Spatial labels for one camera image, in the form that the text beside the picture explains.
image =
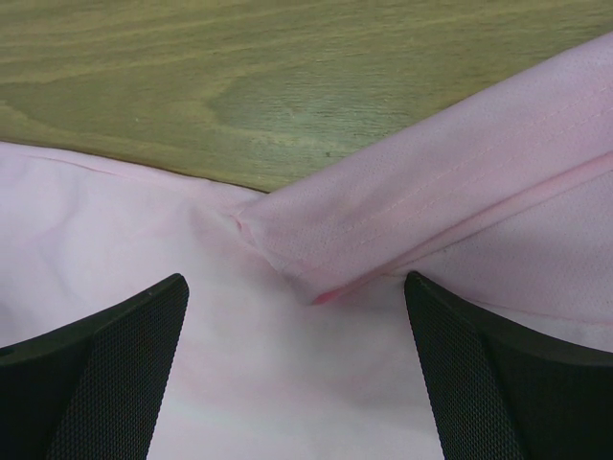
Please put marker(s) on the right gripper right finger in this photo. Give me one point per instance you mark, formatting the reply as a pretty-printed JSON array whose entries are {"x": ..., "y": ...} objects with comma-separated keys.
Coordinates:
[{"x": 499, "y": 390}]

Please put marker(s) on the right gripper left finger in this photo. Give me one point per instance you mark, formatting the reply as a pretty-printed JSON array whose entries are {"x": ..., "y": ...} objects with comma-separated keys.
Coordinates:
[{"x": 93, "y": 389}]

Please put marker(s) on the pink t-shirt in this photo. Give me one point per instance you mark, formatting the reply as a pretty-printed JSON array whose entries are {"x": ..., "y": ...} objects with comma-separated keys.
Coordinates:
[{"x": 296, "y": 342}]

